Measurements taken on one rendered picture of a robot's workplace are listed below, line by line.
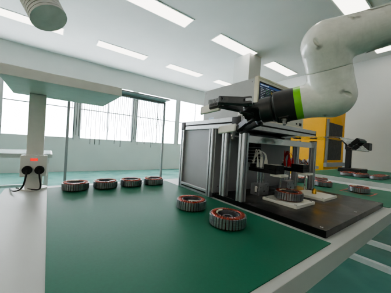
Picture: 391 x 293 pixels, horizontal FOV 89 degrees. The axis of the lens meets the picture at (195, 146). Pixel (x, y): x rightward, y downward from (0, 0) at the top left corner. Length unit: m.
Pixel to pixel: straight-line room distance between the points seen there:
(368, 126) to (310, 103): 5.77
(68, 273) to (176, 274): 0.19
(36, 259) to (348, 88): 0.76
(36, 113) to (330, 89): 1.09
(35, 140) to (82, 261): 0.73
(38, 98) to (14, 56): 6.04
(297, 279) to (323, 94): 0.42
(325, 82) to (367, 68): 6.10
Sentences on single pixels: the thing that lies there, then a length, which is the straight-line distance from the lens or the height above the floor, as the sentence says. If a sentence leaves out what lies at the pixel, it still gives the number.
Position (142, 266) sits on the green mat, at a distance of 0.46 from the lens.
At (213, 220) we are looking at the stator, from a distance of 0.63.
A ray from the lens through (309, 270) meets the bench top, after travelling 0.55.
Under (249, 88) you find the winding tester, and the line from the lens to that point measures 1.02.
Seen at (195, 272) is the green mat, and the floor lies 0.75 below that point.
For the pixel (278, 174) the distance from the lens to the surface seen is 0.96.
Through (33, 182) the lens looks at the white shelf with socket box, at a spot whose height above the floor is 0.78.
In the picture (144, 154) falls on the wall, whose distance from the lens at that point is 7.40.
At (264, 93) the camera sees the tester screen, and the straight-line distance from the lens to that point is 1.02.
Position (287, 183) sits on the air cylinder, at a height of 0.81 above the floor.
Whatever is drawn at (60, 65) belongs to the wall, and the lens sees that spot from 7.13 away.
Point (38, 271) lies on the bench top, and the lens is 0.50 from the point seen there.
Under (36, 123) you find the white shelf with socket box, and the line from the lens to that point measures 1.12.
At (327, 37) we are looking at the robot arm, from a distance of 0.59.
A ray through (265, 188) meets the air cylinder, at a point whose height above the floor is 0.80.
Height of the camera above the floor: 0.99
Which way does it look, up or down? level
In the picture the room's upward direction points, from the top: 3 degrees clockwise
